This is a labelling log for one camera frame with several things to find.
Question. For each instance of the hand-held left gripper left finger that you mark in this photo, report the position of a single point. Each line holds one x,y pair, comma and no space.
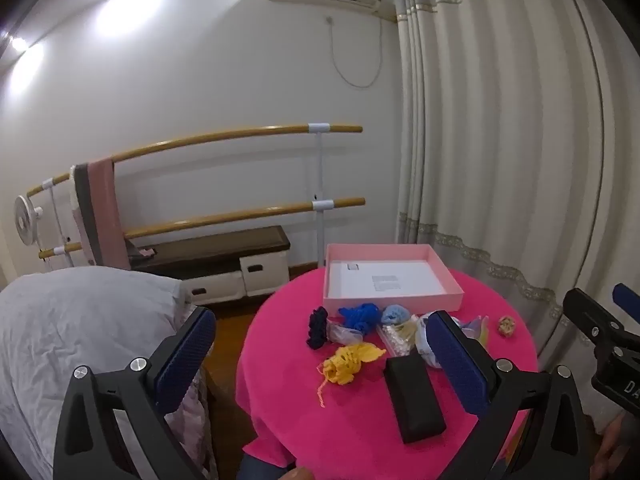
185,355

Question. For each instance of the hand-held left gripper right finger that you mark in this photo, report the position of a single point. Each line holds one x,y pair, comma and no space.
460,365

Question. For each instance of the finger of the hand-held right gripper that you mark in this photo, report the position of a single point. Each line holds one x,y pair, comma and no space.
629,300
587,312

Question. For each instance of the pastel organza scrunchie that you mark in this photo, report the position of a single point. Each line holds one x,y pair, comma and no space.
475,330

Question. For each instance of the light blue printed sock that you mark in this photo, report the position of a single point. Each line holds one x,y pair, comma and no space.
425,347

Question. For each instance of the pink cardboard box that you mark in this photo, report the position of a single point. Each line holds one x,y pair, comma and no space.
390,280

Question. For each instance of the navy knitted scrunchie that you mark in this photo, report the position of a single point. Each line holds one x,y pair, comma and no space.
316,332

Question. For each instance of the person's right hand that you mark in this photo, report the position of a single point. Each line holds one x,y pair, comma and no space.
612,447

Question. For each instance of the black rectangular case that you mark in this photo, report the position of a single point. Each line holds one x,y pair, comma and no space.
415,400

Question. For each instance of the clear bag with beads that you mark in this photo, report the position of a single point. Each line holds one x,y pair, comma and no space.
397,337

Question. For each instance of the wide white drawer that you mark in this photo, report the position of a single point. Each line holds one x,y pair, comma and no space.
215,287

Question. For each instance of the pink floral quilt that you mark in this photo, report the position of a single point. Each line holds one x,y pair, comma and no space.
192,430

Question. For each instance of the light blue scrunchie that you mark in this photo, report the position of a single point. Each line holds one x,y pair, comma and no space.
395,315

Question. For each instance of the small pink cloth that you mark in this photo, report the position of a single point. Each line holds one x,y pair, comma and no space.
146,252

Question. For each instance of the blue knitted scrunchie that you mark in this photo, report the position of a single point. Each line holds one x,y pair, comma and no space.
360,316

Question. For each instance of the yellow knitted scrunchie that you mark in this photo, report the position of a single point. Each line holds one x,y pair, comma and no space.
347,362

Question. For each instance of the narrow white drawer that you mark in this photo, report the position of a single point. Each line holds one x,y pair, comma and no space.
265,275

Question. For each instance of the dark wood low cabinet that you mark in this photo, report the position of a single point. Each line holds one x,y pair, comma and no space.
225,247

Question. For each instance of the grey white duvet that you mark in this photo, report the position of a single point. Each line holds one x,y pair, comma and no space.
75,320

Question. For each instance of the person's leg in jeans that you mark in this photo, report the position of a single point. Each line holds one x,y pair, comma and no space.
260,470

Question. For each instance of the pink and grey towel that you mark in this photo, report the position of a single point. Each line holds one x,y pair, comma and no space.
102,210

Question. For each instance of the cream curtain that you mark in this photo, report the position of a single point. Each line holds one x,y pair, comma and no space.
500,135

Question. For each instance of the white fan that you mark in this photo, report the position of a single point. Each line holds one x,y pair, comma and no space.
25,220

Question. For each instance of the short wooden barre rail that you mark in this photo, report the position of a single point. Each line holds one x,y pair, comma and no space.
225,218

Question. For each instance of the white barre post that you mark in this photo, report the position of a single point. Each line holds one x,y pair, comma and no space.
55,210
321,170

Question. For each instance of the long wooden barre rail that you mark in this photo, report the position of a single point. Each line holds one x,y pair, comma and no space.
200,138

